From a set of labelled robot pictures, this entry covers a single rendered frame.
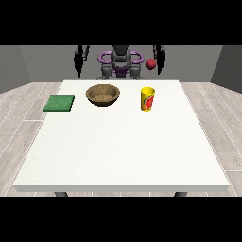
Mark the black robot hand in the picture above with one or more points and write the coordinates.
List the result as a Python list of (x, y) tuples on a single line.
[(161, 60), (78, 61)]

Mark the small red ball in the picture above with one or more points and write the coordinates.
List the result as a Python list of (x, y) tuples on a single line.
[(151, 64)]

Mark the brown wooden bowl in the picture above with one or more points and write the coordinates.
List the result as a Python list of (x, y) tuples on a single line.
[(102, 95)]

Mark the yellow cup with melon print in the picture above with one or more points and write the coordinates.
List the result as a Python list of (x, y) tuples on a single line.
[(147, 99)]

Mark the green square pad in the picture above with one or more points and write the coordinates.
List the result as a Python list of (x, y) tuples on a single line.
[(59, 103)]

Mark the grey robot trunk purple rings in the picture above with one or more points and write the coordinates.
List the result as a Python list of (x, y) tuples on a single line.
[(119, 64)]

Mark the dark table leg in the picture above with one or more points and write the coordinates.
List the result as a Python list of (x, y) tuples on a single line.
[(181, 194), (61, 194)]

